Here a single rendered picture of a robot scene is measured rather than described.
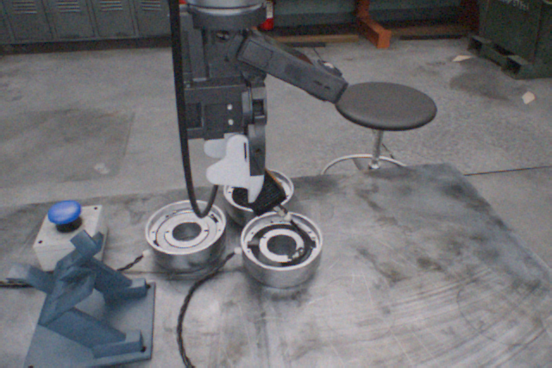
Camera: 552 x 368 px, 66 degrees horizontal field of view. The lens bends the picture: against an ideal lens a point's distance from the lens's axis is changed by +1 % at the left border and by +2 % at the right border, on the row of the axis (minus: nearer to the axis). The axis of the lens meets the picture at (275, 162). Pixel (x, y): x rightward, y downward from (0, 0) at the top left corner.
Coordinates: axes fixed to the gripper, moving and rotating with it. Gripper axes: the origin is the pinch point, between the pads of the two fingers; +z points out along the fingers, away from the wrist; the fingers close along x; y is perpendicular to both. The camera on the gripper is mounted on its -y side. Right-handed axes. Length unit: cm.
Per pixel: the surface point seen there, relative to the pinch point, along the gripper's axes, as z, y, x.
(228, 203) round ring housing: 9.6, 2.8, -8.5
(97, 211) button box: 8.8, 20.6, -9.1
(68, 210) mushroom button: 5.9, 23.0, -6.3
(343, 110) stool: 32, -39, -75
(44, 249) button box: 9.4, 26.2, -3.6
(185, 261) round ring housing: 10.6, 9.2, 0.6
